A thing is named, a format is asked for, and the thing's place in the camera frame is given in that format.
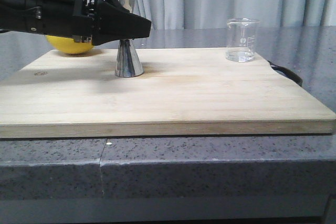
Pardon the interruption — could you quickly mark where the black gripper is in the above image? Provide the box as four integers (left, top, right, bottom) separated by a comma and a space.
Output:
26, 0, 151, 46

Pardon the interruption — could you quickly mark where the steel double jigger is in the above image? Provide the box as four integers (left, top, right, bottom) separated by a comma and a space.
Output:
115, 0, 144, 78

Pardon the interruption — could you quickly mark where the glass beaker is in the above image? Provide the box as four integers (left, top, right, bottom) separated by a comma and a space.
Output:
226, 18, 260, 62

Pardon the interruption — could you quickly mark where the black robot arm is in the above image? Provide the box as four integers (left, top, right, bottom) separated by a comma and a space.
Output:
1, 0, 151, 46

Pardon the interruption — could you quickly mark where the yellow lemon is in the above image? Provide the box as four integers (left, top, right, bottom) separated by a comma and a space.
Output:
45, 35, 94, 55

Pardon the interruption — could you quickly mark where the wooden cutting board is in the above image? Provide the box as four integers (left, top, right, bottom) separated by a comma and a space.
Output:
1, 48, 335, 138

